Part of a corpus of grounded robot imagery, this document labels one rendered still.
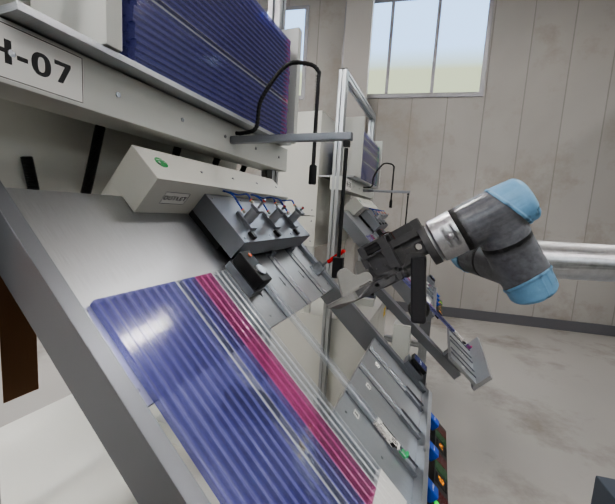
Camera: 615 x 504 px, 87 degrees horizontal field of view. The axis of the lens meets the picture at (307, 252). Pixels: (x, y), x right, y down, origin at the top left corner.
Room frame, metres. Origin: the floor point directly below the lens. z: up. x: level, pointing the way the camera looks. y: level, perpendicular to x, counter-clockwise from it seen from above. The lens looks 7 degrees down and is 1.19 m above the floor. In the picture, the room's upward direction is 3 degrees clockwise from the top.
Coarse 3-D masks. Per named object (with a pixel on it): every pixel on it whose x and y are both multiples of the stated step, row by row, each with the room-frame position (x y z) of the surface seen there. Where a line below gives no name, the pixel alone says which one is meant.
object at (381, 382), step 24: (384, 360) 0.81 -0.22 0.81; (360, 384) 0.65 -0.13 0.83; (384, 384) 0.72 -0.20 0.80; (408, 384) 0.81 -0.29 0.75; (336, 408) 0.53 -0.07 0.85; (360, 408) 0.58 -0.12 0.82; (384, 408) 0.64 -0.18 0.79; (408, 408) 0.71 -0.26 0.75; (360, 432) 0.53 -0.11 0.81; (408, 432) 0.64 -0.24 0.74; (384, 456) 0.53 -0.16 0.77; (408, 456) 0.56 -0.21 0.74; (408, 480) 0.52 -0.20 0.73
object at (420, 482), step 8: (424, 392) 0.82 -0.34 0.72; (424, 400) 0.78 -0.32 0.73; (424, 408) 0.74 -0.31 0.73; (424, 416) 0.71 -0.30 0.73; (424, 424) 0.68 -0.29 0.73; (424, 432) 0.65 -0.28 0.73; (424, 440) 0.62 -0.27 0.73; (424, 448) 0.60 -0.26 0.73; (416, 456) 0.59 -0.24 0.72; (424, 456) 0.57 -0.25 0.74; (424, 464) 0.55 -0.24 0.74; (416, 472) 0.55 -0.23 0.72; (424, 472) 0.53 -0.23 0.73; (416, 480) 0.53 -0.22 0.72; (424, 480) 0.52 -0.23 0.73; (416, 488) 0.51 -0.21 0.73; (424, 488) 0.50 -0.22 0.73; (416, 496) 0.49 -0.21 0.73; (424, 496) 0.49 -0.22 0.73
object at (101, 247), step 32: (32, 192) 0.44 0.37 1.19; (64, 192) 0.48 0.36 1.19; (32, 224) 0.40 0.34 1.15; (64, 224) 0.43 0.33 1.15; (96, 224) 0.47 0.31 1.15; (128, 224) 0.52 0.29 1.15; (160, 224) 0.58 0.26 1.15; (192, 224) 0.65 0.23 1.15; (64, 256) 0.40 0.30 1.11; (96, 256) 0.43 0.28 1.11; (128, 256) 0.47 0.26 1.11; (160, 256) 0.52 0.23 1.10; (192, 256) 0.58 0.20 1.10; (224, 256) 0.65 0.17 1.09; (256, 256) 0.74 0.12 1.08; (288, 256) 0.87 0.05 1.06; (96, 288) 0.39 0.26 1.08; (128, 288) 0.42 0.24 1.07; (288, 288) 0.74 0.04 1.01; (320, 288) 0.86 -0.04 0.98; (96, 320) 0.36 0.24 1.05
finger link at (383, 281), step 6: (384, 276) 0.53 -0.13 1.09; (390, 276) 0.54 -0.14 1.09; (372, 282) 0.54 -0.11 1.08; (378, 282) 0.53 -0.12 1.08; (384, 282) 0.53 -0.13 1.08; (390, 282) 0.53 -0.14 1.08; (360, 288) 0.53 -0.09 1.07; (366, 288) 0.53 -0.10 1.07; (372, 288) 0.53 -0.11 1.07; (378, 288) 0.52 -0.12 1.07; (360, 294) 0.53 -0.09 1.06; (366, 294) 0.53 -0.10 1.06
